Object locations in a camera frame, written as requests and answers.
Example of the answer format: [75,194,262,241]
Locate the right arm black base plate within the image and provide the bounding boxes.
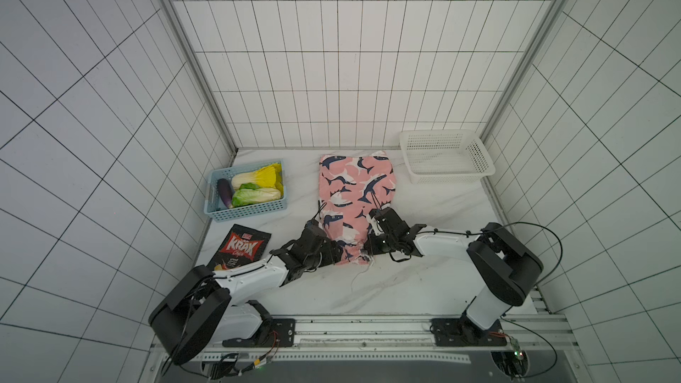
[429,317,507,348]

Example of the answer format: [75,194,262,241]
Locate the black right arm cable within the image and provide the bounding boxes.
[387,220,565,379]

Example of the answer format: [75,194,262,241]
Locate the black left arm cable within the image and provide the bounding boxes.
[159,276,288,379]

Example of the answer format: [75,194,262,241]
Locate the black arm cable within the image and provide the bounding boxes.
[387,220,565,379]
[159,276,288,379]

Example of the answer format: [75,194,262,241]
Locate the green napa cabbage toy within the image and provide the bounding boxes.
[232,183,282,207]

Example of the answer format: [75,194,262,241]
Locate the purple eggplant toy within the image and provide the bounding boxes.
[216,178,233,209]

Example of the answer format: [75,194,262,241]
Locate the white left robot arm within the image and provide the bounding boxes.
[149,220,342,366]

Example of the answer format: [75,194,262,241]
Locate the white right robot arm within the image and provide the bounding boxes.
[368,207,544,336]

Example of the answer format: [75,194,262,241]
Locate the small green circuit board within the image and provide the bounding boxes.
[505,334,527,363]

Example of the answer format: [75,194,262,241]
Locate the black Krax chips bag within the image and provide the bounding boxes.
[207,224,271,271]

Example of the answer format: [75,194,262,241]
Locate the blue plastic basket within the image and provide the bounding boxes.
[204,160,287,222]

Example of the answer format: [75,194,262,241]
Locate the yellow napa cabbage toy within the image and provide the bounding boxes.
[232,163,284,191]

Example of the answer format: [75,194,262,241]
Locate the pink shark print shorts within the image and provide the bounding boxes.
[319,151,397,264]

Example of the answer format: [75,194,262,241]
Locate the white plastic mesh basket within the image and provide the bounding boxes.
[399,129,496,184]

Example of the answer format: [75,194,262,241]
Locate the aluminium mounting rail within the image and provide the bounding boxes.
[188,315,577,366]

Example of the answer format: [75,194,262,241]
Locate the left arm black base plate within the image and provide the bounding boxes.
[222,318,296,349]

